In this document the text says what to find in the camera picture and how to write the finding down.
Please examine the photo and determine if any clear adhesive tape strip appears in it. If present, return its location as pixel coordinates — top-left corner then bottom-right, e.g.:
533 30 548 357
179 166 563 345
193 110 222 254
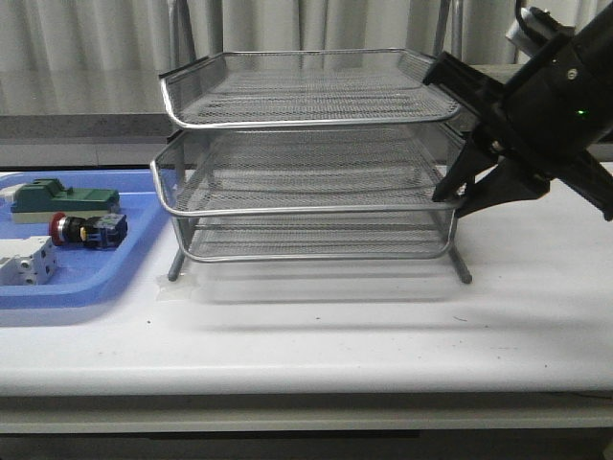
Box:
156 273 198 301

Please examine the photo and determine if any red emergency stop button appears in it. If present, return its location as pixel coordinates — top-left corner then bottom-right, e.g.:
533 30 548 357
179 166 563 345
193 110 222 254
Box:
49 212 128 249

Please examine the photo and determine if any silver mesh bottom tray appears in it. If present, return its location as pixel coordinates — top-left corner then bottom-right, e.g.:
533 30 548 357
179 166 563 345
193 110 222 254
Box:
172 210 456 264

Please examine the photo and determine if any blue plastic tray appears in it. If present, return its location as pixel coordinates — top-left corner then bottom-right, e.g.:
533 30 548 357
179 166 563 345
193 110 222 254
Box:
1 169 168 311

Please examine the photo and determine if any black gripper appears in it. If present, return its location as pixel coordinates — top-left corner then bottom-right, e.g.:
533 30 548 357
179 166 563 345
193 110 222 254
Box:
424 30 612 219

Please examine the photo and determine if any silver mesh tray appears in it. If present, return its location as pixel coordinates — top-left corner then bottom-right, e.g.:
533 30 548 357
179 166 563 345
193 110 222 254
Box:
159 48 460 130
172 210 456 264
150 124 463 218

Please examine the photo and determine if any silver mesh top tray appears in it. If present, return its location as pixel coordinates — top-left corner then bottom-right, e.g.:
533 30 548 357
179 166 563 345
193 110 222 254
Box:
159 48 460 130

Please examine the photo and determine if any green terminal block module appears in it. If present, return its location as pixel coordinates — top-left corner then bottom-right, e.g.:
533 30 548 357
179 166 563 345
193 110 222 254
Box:
11 178 121 223

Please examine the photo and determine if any white circuit breaker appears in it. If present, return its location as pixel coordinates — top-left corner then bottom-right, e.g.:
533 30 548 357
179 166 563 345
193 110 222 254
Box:
1 236 57 286

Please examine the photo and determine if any grey metal rack frame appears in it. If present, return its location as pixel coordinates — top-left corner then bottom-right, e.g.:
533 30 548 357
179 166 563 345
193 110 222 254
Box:
164 0 474 285

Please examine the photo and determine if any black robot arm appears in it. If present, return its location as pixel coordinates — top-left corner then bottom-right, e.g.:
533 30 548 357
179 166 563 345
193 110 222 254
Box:
423 6 612 220

